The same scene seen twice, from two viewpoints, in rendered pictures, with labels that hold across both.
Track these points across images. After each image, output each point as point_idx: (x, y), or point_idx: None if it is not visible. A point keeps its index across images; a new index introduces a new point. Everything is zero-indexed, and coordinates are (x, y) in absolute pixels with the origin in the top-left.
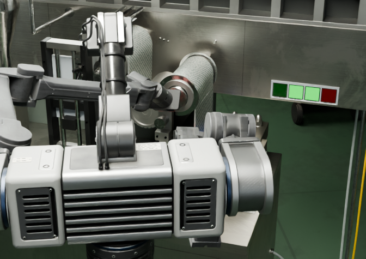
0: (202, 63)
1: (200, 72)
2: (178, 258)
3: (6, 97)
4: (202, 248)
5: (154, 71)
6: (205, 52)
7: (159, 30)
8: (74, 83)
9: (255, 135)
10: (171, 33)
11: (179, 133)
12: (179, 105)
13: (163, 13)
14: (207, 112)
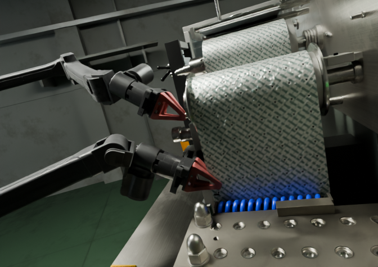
0: (282, 60)
1: (249, 73)
2: None
3: (28, 69)
4: None
5: (331, 85)
6: (358, 43)
7: (325, 21)
8: (75, 67)
9: (360, 263)
10: (332, 21)
11: (99, 140)
12: (142, 110)
13: None
14: (280, 153)
